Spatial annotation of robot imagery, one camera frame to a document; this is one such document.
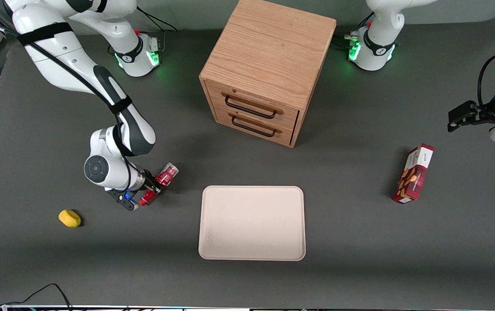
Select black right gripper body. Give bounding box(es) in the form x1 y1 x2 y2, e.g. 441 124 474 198
125 168 153 200

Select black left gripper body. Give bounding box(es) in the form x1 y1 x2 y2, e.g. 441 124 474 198
467 103 495 128

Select beige rectangular tray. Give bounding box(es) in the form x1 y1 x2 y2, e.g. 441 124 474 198
198 185 307 262

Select red cookie box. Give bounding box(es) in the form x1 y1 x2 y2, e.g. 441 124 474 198
392 143 435 205

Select yellow sponge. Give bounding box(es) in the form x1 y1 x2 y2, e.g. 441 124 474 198
58 209 82 228

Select wooden drawer cabinet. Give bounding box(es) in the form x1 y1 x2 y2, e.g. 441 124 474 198
199 0 337 149

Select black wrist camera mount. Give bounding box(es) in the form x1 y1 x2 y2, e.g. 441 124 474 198
105 188 141 212

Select wooden drawer with handle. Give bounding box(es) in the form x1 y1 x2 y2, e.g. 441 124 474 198
206 81 300 131
214 107 296 146

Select black metal drawer handle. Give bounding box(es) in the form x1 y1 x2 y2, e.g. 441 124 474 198
231 115 276 138
224 95 278 120

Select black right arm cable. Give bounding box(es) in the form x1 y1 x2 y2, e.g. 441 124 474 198
0 0 145 190

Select black left arm base cables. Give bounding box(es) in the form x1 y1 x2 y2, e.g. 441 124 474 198
333 12 376 49

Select black arm base cables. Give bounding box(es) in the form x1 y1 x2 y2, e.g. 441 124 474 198
134 10 179 55
333 12 376 49

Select black cable on table edge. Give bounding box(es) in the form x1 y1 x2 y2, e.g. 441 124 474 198
0 282 73 311

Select black right arm base cables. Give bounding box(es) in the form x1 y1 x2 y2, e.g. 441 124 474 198
134 10 179 55

